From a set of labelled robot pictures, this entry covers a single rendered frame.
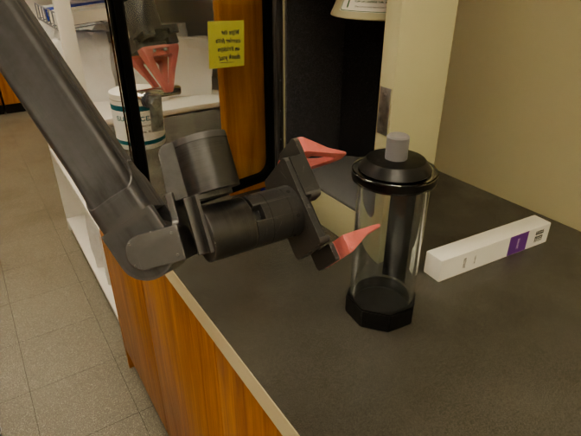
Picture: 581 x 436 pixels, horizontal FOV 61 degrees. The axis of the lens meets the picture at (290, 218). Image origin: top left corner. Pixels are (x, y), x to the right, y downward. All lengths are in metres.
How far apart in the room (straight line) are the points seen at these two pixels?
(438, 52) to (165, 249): 0.50
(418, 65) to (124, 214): 0.47
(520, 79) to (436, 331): 0.59
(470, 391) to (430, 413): 0.07
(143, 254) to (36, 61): 0.22
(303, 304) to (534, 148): 0.61
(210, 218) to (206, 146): 0.07
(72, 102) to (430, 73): 0.50
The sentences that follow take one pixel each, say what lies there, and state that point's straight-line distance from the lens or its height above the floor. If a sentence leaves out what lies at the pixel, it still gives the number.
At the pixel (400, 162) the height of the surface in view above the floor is 1.18.
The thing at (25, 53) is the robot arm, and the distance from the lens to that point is 0.57.
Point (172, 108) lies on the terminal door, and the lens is 0.85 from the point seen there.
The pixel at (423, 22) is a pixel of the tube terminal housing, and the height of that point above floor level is 1.32.
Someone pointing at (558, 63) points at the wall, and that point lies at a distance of 1.08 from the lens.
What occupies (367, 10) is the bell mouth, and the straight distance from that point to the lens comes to 0.81.
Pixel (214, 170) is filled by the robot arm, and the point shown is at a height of 1.22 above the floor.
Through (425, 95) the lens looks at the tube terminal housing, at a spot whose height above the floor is 1.22.
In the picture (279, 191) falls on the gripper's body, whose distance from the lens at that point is 0.52.
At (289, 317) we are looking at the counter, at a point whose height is 0.94.
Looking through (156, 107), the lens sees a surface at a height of 1.19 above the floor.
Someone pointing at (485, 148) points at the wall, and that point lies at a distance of 1.19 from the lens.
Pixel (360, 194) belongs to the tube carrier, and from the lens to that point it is 0.63.
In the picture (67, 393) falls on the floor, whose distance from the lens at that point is 2.06.
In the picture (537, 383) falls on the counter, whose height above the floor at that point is 0.94.
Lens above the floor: 1.40
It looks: 28 degrees down
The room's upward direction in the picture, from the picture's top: straight up
